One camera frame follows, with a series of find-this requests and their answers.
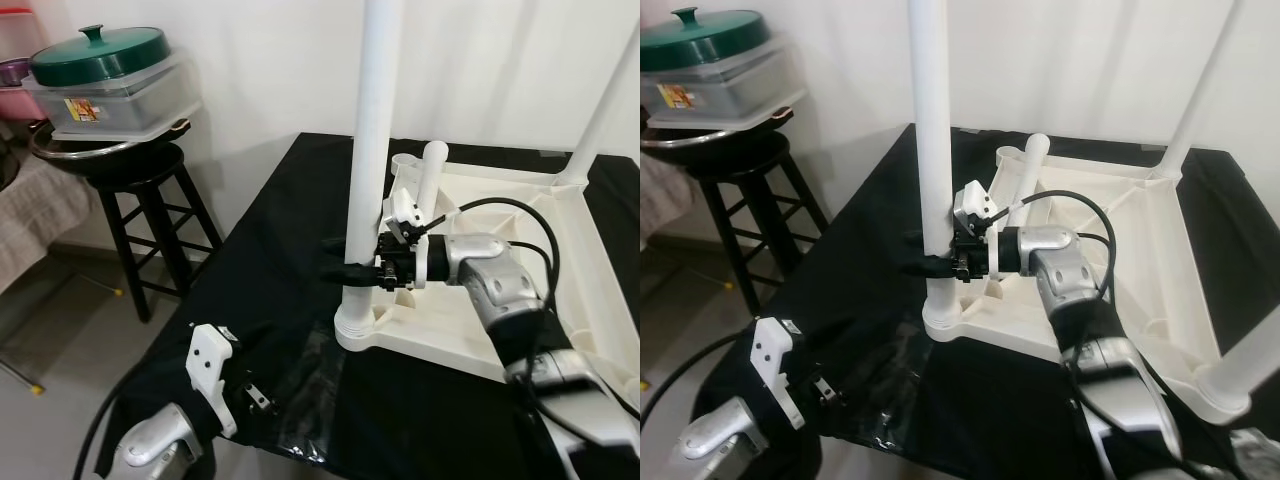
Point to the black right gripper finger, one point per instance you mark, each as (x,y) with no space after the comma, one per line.
(350,273)
(335,243)
(930,266)

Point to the white plastic children tabletop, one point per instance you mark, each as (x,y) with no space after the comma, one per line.
(1150,240)
(570,240)

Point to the clear plastic tape strip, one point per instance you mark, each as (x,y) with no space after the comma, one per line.
(905,385)
(315,400)

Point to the black round stool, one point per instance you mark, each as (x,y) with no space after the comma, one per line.
(750,165)
(140,175)

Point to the pink cloth covered table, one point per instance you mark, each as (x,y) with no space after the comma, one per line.
(655,200)
(40,210)

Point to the clear plastic storage box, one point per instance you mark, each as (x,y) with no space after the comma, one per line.
(130,105)
(740,95)

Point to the green round lid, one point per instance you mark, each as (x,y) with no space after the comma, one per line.
(700,45)
(100,60)

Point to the pink plastic bowl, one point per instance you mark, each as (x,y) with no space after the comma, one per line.
(20,102)

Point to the purple plastic bowl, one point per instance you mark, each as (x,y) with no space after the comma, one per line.
(14,72)

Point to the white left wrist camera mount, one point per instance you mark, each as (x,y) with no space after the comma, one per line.
(775,365)
(210,370)

